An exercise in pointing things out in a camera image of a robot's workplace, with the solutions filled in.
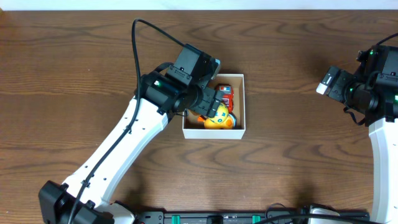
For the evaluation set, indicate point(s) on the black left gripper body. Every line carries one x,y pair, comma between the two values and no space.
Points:
213,102

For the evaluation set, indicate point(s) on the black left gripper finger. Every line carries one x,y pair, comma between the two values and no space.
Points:
213,109
219,96

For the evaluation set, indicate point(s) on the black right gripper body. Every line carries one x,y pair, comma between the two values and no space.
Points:
344,80

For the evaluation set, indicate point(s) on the red toy fire truck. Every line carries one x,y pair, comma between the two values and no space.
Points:
228,95

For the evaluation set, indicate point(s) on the yellow ball with blue letters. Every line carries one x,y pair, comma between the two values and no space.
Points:
221,114

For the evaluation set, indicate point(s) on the orange rubber duck toy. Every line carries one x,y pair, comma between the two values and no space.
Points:
229,123

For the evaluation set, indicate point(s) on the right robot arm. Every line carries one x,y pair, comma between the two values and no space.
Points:
369,106

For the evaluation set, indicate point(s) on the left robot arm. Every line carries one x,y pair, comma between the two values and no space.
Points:
84,196

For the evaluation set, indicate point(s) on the white cardboard box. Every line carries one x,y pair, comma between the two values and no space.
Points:
192,129

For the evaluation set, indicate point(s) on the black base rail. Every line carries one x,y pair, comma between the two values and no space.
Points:
226,217

